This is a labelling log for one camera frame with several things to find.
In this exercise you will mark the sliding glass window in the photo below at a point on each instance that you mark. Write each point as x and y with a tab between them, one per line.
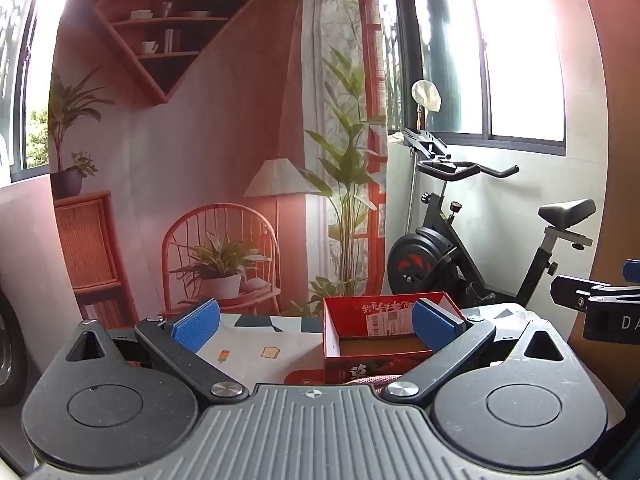
520	50

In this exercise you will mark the printed wall backdrop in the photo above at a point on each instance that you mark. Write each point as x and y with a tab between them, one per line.
225	125

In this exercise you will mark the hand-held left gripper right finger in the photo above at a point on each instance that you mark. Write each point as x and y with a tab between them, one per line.
435	327

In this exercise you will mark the white cloth-topped pole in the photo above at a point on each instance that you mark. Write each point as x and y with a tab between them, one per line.
426	96

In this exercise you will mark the black wheel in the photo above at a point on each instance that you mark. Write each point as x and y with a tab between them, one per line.
10	350

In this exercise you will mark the red cardboard box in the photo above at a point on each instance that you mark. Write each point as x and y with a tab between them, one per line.
350	355

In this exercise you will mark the brown wooden panel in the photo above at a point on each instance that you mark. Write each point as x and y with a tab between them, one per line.
620	185

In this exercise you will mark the pink cloth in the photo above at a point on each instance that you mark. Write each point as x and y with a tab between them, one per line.
372	384

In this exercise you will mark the black exercise bike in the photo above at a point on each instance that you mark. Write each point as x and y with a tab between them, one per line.
435	255

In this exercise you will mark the printed tablecloth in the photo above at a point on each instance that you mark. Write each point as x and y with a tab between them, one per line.
250	340

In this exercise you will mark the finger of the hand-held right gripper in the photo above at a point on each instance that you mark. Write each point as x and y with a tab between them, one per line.
632	270
570	291

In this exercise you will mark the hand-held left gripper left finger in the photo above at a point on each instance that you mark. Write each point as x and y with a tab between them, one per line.
197	327

